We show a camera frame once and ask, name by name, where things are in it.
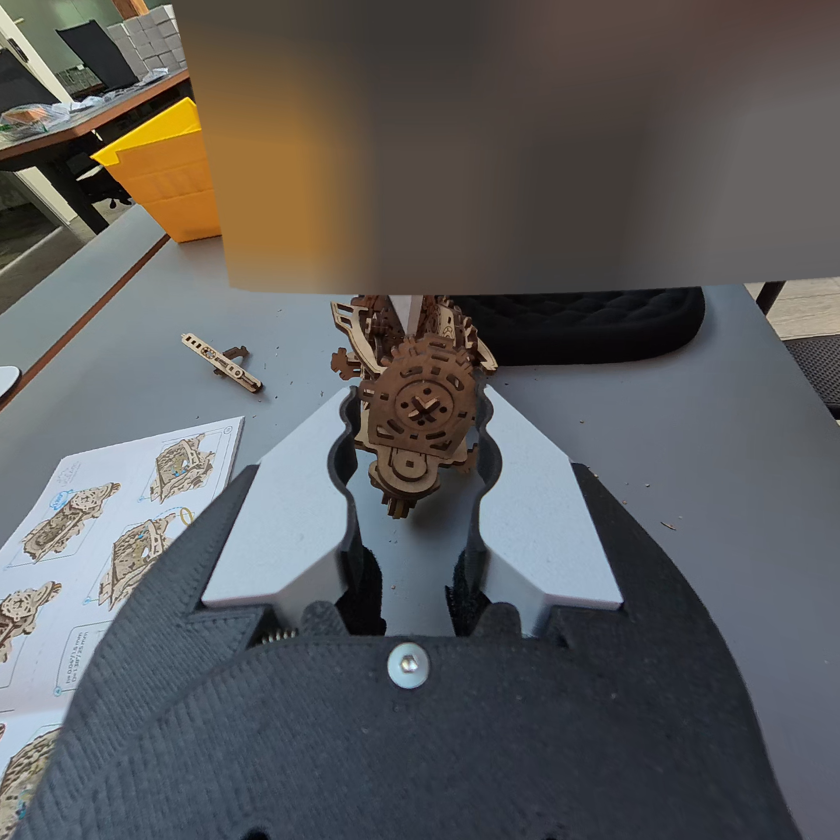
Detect clear plastic bags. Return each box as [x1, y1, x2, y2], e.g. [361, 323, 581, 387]
[0, 97, 74, 140]

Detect wooden mechanical gear model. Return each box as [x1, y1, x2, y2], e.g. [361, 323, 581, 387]
[330, 294, 500, 521]

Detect open instruction booklet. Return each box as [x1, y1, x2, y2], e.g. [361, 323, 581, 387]
[0, 415, 245, 840]

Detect black quilted cushion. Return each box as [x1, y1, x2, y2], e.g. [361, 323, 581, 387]
[453, 287, 706, 368]

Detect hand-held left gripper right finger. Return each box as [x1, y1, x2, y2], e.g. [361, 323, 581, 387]
[466, 384, 624, 635]

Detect black mesh office chair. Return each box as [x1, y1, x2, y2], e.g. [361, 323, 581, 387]
[755, 282, 840, 421]

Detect adjacent grey desk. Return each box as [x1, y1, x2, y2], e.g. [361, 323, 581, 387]
[0, 203, 170, 408]

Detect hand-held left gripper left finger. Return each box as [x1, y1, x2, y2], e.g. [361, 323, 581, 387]
[202, 386, 363, 609]

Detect black monitor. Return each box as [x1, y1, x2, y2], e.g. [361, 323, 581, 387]
[0, 49, 61, 116]
[56, 20, 140, 89]

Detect yellow plastic bin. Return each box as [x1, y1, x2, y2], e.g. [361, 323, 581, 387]
[91, 97, 224, 244]

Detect dark background desk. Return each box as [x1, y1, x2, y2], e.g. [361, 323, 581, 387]
[0, 69, 191, 234]

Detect stack of grey foam tiles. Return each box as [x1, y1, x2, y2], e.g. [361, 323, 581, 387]
[105, 2, 181, 72]

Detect black background office chair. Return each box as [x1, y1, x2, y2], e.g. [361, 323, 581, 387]
[66, 150, 132, 211]

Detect wooden strip with cross peg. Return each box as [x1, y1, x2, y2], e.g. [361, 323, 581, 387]
[180, 331, 263, 395]

